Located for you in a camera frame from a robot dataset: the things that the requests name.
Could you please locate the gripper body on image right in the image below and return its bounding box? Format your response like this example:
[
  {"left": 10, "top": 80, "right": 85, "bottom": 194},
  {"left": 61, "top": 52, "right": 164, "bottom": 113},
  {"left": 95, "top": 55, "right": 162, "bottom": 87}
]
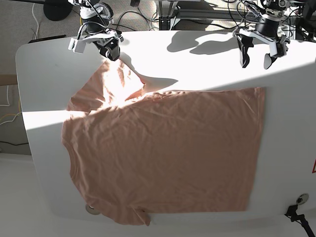
[{"left": 233, "top": 24, "right": 290, "bottom": 49}]

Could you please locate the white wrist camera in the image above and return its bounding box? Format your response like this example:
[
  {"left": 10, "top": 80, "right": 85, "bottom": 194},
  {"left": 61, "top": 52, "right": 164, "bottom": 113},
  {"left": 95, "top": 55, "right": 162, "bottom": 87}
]
[{"left": 68, "top": 38, "right": 86, "bottom": 54}]

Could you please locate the aluminium frame post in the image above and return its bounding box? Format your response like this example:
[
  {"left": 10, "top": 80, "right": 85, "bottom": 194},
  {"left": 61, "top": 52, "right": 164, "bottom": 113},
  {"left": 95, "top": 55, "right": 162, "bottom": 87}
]
[{"left": 155, "top": 0, "right": 178, "bottom": 31}]

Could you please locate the round metal table grommet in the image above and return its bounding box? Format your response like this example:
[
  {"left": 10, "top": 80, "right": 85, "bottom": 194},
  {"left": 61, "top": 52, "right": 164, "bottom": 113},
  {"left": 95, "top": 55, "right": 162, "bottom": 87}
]
[{"left": 85, "top": 204, "right": 100, "bottom": 215}]

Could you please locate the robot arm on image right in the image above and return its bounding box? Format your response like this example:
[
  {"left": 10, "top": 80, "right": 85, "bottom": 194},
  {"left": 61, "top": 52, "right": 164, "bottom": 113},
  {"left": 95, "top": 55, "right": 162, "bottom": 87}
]
[{"left": 233, "top": 0, "right": 290, "bottom": 69}]

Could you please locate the black round stand base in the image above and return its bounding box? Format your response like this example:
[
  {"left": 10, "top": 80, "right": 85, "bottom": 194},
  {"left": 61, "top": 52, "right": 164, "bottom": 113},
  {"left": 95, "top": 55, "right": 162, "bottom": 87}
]
[{"left": 43, "top": 0, "right": 73, "bottom": 21}]

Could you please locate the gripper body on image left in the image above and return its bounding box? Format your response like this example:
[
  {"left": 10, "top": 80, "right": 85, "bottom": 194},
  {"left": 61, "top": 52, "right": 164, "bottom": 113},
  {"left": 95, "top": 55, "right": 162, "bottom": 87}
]
[{"left": 78, "top": 22, "right": 123, "bottom": 47}]

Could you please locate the white cable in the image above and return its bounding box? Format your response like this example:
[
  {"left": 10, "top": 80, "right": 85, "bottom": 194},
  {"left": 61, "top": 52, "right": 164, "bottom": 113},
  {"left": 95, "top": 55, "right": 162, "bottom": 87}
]
[{"left": 31, "top": 0, "right": 40, "bottom": 40}]

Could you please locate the peach pink T-shirt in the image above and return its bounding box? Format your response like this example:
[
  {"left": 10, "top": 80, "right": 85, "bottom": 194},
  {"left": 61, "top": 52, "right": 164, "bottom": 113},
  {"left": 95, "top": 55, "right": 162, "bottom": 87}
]
[{"left": 61, "top": 60, "right": 266, "bottom": 226}]

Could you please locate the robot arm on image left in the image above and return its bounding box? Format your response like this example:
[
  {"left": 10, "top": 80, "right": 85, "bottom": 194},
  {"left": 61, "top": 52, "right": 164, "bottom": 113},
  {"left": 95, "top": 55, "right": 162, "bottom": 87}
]
[{"left": 68, "top": 0, "right": 124, "bottom": 61}]

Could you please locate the black cable clamp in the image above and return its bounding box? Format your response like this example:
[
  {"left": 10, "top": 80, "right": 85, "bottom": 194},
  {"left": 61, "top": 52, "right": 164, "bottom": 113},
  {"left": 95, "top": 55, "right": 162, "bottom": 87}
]
[{"left": 285, "top": 205, "right": 315, "bottom": 237}]

